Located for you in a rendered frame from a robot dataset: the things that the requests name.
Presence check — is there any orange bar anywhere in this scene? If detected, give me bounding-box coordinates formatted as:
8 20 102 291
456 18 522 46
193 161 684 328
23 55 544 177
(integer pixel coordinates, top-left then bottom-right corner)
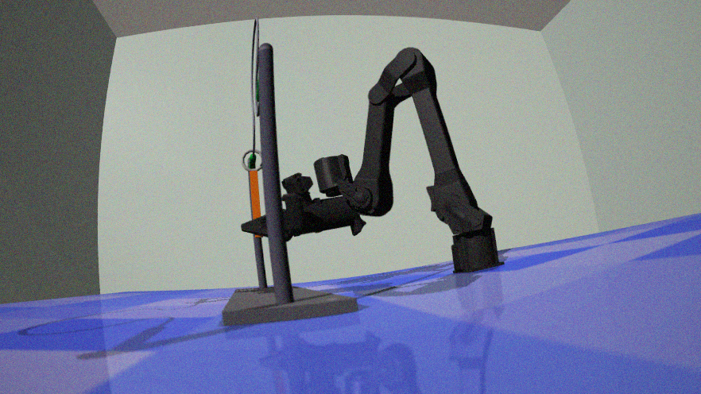
241 149 263 238

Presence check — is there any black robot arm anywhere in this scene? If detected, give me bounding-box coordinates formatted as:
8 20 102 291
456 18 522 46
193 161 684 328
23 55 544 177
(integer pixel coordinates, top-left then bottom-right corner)
313 47 504 273

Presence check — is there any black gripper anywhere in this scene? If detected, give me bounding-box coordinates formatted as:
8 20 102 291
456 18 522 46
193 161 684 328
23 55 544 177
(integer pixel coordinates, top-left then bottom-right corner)
241 193 330 241

